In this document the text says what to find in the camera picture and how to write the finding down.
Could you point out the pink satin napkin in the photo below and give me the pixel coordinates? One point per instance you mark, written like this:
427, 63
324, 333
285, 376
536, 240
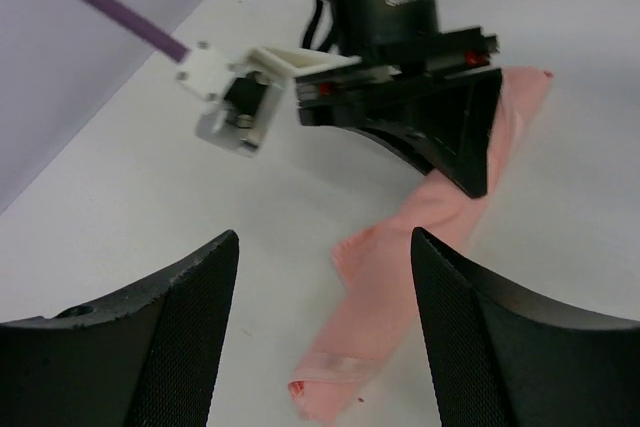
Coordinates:
374, 264

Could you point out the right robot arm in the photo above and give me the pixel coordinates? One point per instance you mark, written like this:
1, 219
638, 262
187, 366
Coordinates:
426, 95

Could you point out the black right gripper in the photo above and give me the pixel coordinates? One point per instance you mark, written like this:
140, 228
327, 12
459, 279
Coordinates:
428, 96

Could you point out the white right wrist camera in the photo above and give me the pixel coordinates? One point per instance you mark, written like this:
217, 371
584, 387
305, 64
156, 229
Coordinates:
242, 96

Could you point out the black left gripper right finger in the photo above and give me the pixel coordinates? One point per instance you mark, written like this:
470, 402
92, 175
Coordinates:
501, 354

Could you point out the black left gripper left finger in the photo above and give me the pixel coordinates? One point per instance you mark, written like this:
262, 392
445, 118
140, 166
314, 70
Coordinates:
145, 355

